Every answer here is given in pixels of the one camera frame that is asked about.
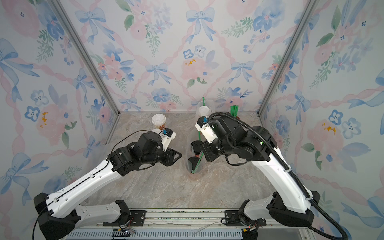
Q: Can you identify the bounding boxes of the white-lid red cup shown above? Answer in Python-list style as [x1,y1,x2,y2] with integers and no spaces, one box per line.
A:
[197,106,212,118]

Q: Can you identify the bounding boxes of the clear plastic carrier bag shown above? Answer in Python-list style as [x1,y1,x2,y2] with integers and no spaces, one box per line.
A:
[196,99,216,118]

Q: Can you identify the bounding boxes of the black-lid red cup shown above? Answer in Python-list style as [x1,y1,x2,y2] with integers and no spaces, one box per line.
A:
[191,140,203,157]
[187,157,203,174]

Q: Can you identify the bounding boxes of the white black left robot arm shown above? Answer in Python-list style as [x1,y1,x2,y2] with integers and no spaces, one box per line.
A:
[34,128,182,240]

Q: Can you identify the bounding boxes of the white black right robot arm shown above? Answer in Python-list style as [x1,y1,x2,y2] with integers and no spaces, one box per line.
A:
[196,115,320,227]

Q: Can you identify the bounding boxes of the front left white-lid cup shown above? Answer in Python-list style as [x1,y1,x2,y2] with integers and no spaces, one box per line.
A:
[152,129,162,134]

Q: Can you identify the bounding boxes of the green wrapped straws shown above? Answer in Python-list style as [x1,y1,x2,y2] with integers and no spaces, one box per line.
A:
[230,105,240,117]

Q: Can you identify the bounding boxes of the back left white-lid cup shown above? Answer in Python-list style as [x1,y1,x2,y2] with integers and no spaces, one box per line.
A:
[152,114,167,129]

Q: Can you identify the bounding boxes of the black corrugated cable conduit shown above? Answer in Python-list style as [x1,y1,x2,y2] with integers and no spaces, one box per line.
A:
[208,111,349,240]

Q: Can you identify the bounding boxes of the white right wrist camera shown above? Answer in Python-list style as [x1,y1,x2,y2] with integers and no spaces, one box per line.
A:
[195,116,218,144]

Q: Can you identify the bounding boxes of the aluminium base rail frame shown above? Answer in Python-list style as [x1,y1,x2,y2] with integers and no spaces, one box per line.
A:
[64,209,315,240]

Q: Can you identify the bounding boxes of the right aluminium corner post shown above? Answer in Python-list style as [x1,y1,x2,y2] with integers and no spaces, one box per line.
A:
[257,0,319,118]

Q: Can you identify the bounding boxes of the aluminium corner post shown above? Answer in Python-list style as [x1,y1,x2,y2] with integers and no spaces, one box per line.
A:
[48,0,120,116]
[257,0,319,118]

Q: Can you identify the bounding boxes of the left aluminium corner post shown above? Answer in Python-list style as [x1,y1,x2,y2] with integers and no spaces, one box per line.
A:
[48,0,120,116]

